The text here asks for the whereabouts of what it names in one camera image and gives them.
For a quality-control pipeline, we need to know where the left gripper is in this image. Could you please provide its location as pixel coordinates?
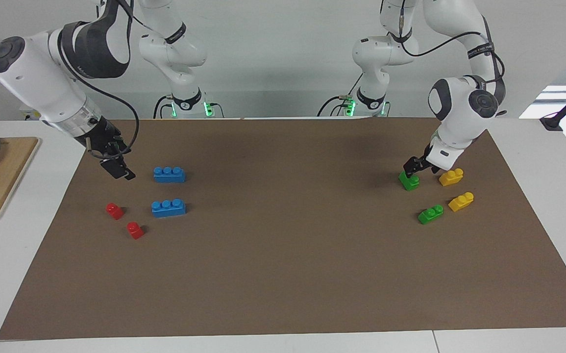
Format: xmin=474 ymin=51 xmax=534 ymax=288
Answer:
xmin=404 ymin=143 xmax=441 ymax=179

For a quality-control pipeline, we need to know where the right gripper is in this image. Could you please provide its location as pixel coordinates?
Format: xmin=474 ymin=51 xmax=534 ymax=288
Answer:
xmin=85 ymin=117 xmax=137 ymax=181

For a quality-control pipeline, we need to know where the green toy building block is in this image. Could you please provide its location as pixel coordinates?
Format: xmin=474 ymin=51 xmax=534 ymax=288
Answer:
xmin=418 ymin=204 xmax=444 ymax=226
xmin=398 ymin=170 xmax=420 ymax=192

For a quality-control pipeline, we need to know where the yellow toy building block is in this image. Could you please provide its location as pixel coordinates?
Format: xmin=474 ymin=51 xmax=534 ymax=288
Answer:
xmin=448 ymin=191 xmax=475 ymax=213
xmin=438 ymin=168 xmax=464 ymax=187

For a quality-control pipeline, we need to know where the blue toy building block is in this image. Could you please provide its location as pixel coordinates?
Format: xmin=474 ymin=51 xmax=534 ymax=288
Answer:
xmin=151 ymin=198 xmax=187 ymax=218
xmin=153 ymin=166 xmax=186 ymax=184

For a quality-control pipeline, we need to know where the black cable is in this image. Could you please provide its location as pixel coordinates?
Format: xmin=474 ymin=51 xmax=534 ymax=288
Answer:
xmin=317 ymin=96 xmax=353 ymax=117
xmin=153 ymin=95 xmax=172 ymax=120
xmin=70 ymin=69 xmax=141 ymax=160
xmin=396 ymin=0 xmax=507 ymax=87

